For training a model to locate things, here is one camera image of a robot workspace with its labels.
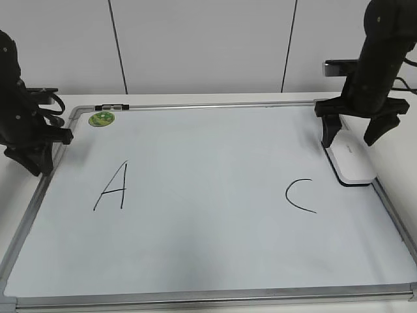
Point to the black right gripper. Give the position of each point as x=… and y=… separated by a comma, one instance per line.
x=366, y=99

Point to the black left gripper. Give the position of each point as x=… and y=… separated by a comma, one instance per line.
x=28, y=135

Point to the white rectangular board eraser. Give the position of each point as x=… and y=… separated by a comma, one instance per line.
x=350, y=161

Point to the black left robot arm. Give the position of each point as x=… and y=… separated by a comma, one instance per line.
x=13, y=90

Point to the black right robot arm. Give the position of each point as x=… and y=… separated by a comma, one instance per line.
x=390, y=28

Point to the green round magnet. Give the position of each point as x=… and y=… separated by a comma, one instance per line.
x=101, y=119

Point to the black marker clip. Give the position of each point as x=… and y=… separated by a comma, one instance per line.
x=111, y=107

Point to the aluminium framed whiteboard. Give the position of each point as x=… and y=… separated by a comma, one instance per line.
x=202, y=205

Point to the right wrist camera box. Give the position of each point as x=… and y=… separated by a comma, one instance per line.
x=339, y=67

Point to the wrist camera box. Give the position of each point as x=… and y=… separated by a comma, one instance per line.
x=43, y=96
x=339, y=67

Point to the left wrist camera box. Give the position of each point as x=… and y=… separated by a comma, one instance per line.
x=43, y=96

